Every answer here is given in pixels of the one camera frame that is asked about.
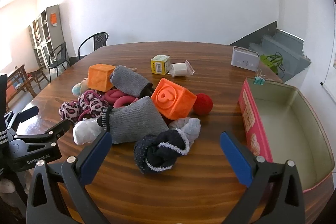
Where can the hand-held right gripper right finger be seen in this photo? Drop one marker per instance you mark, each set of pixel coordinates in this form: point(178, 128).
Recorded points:
point(236, 158)

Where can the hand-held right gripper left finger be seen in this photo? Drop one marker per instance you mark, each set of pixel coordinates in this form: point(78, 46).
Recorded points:
point(95, 158)

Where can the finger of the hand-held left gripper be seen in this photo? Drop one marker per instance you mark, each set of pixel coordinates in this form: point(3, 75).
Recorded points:
point(25, 115)
point(52, 132)

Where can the pink leopard print scrunchie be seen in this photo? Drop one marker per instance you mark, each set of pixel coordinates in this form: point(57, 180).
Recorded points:
point(69, 109)
point(92, 103)

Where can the white plastic bag bundle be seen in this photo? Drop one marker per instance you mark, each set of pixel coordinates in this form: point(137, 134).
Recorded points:
point(84, 132)

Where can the pastel plush toy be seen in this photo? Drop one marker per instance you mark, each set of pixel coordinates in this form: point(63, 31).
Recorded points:
point(78, 87)

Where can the light grey fuzzy sock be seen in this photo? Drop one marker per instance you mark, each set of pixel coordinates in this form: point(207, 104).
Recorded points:
point(190, 127)

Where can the grey sock with striped cuff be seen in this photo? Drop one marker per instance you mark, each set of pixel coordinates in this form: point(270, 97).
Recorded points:
point(136, 119)

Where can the navy fuzzy sock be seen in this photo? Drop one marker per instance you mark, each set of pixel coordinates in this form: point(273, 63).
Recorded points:
point(155, 150)

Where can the pink tin box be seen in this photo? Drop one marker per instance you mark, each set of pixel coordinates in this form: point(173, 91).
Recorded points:
point(283, 121)

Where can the red knitted ball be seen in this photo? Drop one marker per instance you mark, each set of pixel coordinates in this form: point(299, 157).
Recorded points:
point(203, 104)

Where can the small orange toy cube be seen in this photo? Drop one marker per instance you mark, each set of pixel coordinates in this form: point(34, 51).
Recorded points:
point(99, 77)

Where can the grey sock with black cuff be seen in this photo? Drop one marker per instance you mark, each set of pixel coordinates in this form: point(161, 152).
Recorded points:
point(128, 79)

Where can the large orange toy cube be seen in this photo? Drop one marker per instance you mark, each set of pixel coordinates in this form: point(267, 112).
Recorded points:
point(170, 98)

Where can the white tape roll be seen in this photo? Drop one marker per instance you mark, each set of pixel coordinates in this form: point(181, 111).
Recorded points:
point(179, 69)

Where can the yellow cardboard box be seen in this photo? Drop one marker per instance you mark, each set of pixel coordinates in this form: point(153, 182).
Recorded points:
point(158, 66)

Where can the person's left hand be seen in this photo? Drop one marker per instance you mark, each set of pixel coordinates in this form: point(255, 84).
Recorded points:
point(5, 186)

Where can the black metal chair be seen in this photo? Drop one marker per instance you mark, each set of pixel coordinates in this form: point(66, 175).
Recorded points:
point(61, 53)
point(101, 39)

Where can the wooden desk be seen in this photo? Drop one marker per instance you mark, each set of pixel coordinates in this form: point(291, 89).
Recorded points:
point(168, 200)

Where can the green binder clip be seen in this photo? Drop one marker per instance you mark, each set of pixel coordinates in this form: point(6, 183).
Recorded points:
point(259, 81)

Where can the grey glass door cabinet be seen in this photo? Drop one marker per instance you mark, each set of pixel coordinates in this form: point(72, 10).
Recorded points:
point(50, 37)

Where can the white cardboard box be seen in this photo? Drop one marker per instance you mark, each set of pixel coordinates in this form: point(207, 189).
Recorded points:
point(244, 61)

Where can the orange paper notice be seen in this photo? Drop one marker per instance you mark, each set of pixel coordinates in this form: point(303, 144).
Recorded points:
point(53, 19)

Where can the green paper bag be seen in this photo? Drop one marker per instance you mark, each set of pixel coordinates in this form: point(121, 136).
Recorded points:
point(267, 61)

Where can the grey staircase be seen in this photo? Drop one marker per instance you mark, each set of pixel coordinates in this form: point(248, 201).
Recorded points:
point(283, 43)

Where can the hanging wall scroll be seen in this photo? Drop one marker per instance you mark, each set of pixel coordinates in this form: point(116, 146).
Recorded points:
point(334, 60)

